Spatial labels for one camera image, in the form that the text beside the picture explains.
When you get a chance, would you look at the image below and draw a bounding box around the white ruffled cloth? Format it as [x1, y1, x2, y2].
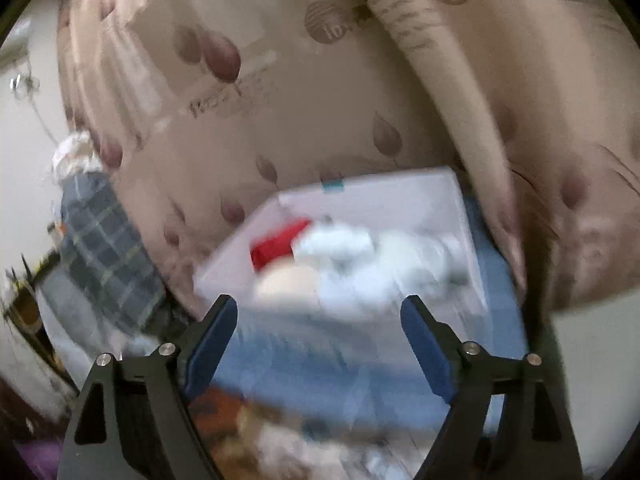
[50, 130, 103, 181]

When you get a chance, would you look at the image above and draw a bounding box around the white underwear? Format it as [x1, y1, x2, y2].
[292, 222, 471, 311]

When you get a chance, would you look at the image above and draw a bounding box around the white cabinet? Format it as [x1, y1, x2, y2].
[547, 305, 633, 476]

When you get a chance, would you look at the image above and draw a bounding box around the red underwear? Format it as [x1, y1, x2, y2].
[250, 218, 313, 273]

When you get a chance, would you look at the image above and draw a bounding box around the cream underwear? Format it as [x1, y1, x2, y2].
[255, 265, 321, 303]

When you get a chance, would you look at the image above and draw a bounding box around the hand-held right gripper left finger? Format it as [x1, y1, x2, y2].
[57, 294, 240, 480]

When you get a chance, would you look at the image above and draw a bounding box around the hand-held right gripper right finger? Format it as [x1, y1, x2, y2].
[400, 295, 586, 480]

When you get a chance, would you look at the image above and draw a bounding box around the plaid cloth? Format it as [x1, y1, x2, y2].
[57, 170, 168, 336]

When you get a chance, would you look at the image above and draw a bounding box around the blue checked tablecloth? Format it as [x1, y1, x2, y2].
[200, 195, 531, 436]

